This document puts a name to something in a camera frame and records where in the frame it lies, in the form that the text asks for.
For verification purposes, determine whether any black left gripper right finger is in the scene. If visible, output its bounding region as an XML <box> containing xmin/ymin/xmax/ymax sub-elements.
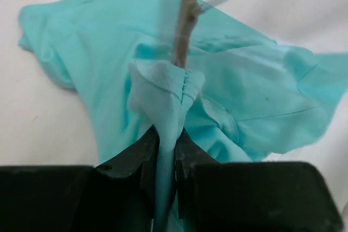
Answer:
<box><xmin>175</xmin><ymin>131</ymin><xmax>343</xmax><ymax>231</ymax></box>

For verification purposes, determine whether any grey clothes hanger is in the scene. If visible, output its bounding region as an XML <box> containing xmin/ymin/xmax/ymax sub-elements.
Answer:
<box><xmin>172</xmin><ymin>0</ymin><xmax>201</xmax><ymax>68</ymax></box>

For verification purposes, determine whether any teal t shirt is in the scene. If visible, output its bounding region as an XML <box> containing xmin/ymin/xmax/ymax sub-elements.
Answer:
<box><xmin>18</xmin><ymin>0</ymin><xmax>347</xmax><ymax>231</ymax></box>

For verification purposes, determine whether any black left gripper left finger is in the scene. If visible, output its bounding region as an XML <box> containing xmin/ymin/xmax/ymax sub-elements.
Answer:
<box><xmin>1</xmin><ymin>127</ymin><xmax>159</xmax><ymax>231</ymax></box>

